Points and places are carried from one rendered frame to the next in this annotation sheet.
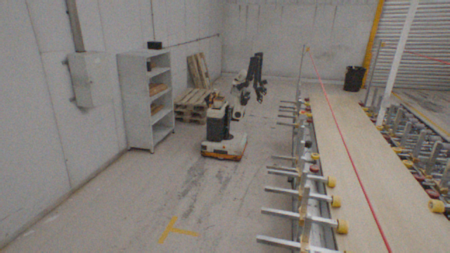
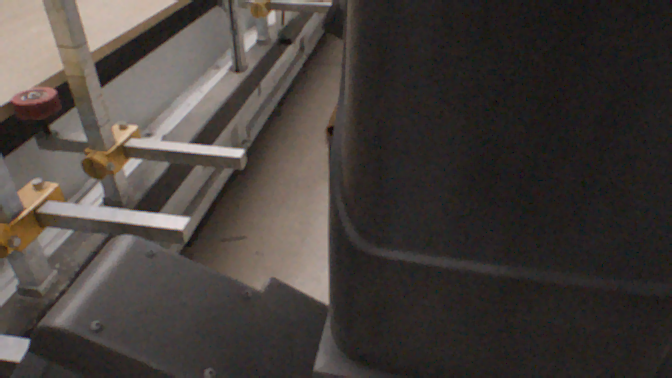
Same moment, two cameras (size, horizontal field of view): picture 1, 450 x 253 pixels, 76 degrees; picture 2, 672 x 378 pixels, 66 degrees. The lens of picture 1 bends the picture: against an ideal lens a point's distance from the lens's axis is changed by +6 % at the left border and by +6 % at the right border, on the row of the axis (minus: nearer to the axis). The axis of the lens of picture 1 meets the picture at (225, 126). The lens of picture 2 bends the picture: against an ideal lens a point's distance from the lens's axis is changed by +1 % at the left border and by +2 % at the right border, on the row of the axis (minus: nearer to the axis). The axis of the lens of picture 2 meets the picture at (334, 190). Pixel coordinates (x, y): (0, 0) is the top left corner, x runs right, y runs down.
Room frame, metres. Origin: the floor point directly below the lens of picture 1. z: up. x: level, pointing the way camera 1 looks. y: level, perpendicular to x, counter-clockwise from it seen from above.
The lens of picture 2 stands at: (4.28, -0.54, 1.33)
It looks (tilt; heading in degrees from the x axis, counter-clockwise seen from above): 35 degrees down; 178
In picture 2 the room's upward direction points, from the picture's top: straight up
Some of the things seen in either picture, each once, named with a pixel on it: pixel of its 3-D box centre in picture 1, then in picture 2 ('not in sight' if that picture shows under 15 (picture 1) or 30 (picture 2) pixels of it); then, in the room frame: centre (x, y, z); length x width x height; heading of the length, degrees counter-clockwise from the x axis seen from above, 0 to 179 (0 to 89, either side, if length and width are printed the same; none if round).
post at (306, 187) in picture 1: (302, 216); not in sight; (1.46, -0.52, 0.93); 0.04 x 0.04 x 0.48; 77
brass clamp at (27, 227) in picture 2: not in sight; (22, 218); (3.63, -1.01, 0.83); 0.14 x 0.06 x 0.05; 167
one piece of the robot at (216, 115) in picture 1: (220, 118); not in sight; (4.12, 0.08, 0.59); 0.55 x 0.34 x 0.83; 167
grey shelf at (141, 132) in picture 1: (150, 99); not in sight; (4.43, 1.27, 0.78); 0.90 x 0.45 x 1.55; 167
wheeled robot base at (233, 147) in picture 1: (225, 143); not in sight; (4.10, -0.01, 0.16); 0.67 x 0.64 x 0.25; 77
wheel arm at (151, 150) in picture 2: (293, 124); (140, 150); (3.38, -0.90, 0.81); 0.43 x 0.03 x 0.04; 77
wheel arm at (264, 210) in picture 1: (300, 216); not in sight; (1.42, -0.50, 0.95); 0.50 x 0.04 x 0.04; 77
